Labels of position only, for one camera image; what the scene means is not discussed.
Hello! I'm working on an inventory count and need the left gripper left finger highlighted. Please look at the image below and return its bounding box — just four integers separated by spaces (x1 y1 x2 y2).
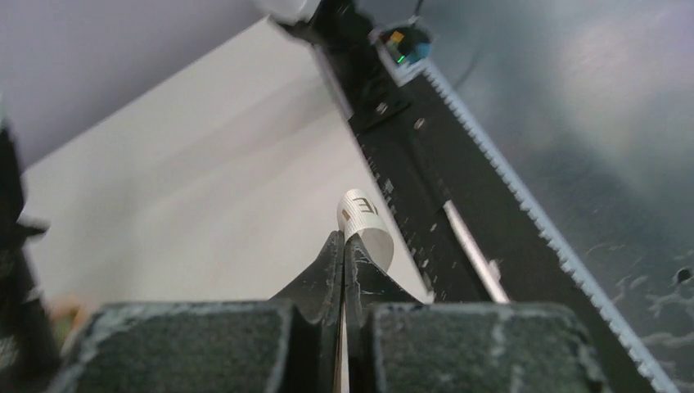
48 231 345 392

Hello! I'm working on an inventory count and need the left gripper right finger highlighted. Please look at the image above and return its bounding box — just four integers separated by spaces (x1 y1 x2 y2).
345 236 611 392

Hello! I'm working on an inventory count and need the cream ribbon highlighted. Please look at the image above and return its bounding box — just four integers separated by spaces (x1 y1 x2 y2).
336 188 394 273

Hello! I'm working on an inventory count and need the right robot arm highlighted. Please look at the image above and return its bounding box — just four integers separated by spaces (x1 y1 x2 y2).
1 106 61 392

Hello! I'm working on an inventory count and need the left circuit board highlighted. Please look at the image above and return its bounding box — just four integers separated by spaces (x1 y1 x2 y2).
368 16 432 87

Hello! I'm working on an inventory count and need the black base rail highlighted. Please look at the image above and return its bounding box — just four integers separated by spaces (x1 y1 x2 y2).
260 1 656 392

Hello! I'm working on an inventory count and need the white slotted cable duct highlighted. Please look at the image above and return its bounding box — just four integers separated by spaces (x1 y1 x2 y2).
422 60 679 392

